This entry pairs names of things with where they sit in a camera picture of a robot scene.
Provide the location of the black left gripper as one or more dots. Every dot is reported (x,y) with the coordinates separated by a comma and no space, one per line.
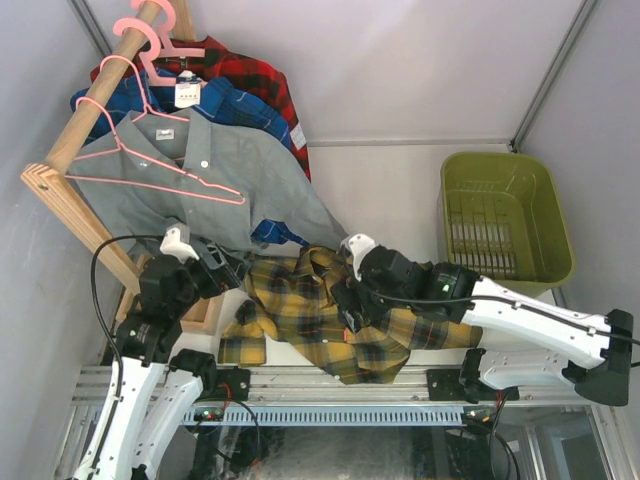
(230,272)

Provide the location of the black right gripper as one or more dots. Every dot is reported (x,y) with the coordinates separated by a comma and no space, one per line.
(347,293)

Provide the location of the yellow plaid shirt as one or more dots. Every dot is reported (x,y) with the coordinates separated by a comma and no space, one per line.
(289,301)

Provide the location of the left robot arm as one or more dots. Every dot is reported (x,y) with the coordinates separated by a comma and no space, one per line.
(151,389)

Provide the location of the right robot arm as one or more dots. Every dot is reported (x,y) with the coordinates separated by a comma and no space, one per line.
(591,353)

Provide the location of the blue plaid shirt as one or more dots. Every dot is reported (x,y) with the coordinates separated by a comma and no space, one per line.
(220,103)

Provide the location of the red plaid shirt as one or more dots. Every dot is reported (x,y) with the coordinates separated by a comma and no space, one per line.
(245,73)

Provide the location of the pink plastic hanger red shirt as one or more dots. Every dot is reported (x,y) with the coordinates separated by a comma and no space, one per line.
(161,44)

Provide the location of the pink plastic hanger blue shirt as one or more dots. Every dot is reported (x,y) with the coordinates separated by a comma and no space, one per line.
(154,78)

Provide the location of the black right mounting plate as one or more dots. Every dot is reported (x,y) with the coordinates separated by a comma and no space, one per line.
(449,385)

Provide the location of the black mounting plate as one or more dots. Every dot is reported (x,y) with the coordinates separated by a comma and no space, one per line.
(449,385)
(227,383)

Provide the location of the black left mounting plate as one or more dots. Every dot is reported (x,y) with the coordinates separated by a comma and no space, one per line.
(227,383)

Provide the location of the green plastic basket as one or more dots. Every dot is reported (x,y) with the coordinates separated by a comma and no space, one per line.
(500,216)

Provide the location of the white paper price tag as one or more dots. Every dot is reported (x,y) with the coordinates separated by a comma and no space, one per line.
(187,91)

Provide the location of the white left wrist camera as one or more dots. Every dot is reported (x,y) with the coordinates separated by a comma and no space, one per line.
(176,243)

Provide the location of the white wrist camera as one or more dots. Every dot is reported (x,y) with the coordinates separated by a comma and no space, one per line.
(358,246)
(176,243)

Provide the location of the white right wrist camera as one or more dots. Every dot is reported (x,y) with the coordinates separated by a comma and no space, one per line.
(358,246)

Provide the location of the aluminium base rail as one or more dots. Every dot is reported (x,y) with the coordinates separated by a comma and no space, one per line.
(302,385)

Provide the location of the grey slotted cable duct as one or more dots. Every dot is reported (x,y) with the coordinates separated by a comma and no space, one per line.
(314,416)

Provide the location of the pink wire hanger grey shirt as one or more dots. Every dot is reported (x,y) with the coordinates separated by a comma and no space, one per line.
(140,132)

